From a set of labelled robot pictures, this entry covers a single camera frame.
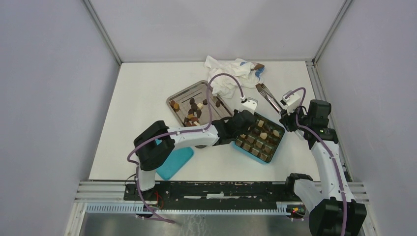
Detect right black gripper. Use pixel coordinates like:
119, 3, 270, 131
279, 102, 312, 132

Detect white shell chocolate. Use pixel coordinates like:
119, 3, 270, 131
259, 132, 268, 140

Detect teal chocolate box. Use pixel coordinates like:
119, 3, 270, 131
232, 113, 286, 164

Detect steel tongs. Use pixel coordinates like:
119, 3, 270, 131
255, 83, 305, 141

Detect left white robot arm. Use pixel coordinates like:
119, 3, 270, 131
127, 110, 256, 201

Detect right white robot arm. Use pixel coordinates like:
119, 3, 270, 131
280, 99, 367, 236

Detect steel tray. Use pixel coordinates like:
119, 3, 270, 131
167, 81, 233, 127

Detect white crumpled cloth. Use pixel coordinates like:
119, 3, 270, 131
204, 56, 265, 98

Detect teal box lid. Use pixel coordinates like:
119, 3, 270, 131
156, 147, 194, 180

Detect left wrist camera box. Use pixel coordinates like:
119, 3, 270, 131
238, 98, 258, 114

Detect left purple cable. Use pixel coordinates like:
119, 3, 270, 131
127, 73, 245, 224

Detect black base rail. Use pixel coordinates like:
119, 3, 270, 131
123, 181, 301, 210

